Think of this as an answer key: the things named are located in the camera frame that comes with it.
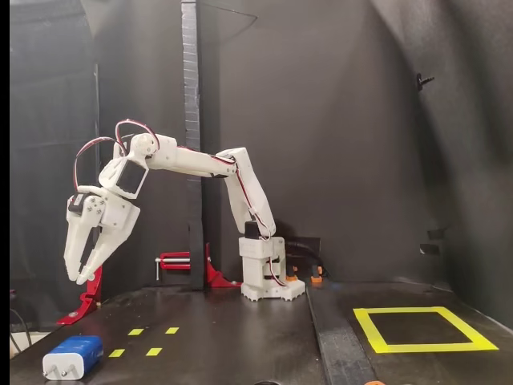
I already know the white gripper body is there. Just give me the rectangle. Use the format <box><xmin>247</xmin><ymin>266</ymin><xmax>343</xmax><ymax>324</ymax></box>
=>
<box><xmin>66</xmin><ymin>186</ymin><xmax>141</xmax><ymax>238</ymax></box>

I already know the white moving gripper finger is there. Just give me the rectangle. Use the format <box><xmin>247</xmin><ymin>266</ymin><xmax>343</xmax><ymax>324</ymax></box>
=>
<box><xmin>63</xmin><ymin>198</ymin><xmax>106</xmax><ymax>281</ymax></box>

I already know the white fixed gripper finger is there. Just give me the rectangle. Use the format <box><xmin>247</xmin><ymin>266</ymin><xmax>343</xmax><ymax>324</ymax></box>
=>
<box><xmin>78</xmin><ymin>228</ymin><xmax>129</xmax><ymax>285</ymax></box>

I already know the blue white charger block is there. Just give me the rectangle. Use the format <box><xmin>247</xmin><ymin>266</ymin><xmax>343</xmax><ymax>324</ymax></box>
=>
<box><xmin>42</xmin><ymin>335</ymin><xmax>104</xmax><ymax>381</ymax></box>

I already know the red screw clamp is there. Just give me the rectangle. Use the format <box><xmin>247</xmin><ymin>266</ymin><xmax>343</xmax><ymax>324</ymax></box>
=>
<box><xmin>154</xmin><ymin>251</ymin><xmax>192</xmax><ymax>282</ymax></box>

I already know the black table strip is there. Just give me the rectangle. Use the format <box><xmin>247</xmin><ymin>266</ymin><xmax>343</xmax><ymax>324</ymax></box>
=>
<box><xmin>306</xmin><ymin>280</ymin><xmax>378</xmax><ymax>385</ymax></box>

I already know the black clip on backdrop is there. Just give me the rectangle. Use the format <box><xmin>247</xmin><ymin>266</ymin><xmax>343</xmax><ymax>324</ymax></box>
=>
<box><xmin>414</xmin><ymin>71</ymin><xmax>436</xmax><ymax>92</ymax></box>

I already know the yellow tape square outline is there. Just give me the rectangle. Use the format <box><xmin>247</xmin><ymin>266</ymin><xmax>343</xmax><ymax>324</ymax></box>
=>
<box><xmin>352</xmin><ymin>306</ymin><xmax>500</xmax><ymax>355</ymax></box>

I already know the red angled bracket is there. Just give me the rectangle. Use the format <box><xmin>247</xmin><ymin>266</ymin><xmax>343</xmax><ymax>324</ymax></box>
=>
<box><xmin>55</xmin><ymin>264</ymin><xmax>103</xmax><ymax>326</ymax></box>

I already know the gripper servo wire loop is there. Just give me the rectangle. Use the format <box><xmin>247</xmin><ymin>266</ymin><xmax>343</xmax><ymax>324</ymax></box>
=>
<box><xmin>74</xmin><ymin>136</ymin><xmax>123</xmax><ymax>190</ymax></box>

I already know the thin black cable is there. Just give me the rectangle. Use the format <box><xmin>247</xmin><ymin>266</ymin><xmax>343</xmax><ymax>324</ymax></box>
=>
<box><xmin>10</xmin><ymin>307</ymin><xmax>34</xmax><ymax>356</ymax></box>

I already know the red corner bracket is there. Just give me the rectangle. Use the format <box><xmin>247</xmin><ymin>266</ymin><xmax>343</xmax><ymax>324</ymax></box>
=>
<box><xmin>204</xmin><ymin>242</ymin><xmax>243</xmax><ymax>289</ymax></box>

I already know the tall black post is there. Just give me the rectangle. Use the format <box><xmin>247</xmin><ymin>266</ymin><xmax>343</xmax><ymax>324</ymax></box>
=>
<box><xmin>180</xmin><ymin>0</ymin><xmax>222</xmax><ymax>290</ymax></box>

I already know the black power cable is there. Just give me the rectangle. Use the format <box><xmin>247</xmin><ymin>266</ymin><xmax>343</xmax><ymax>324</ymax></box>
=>
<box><xmin>285</xmin><ymin>239</ymin><xmax>321</xmax><ymax>265</ymax></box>

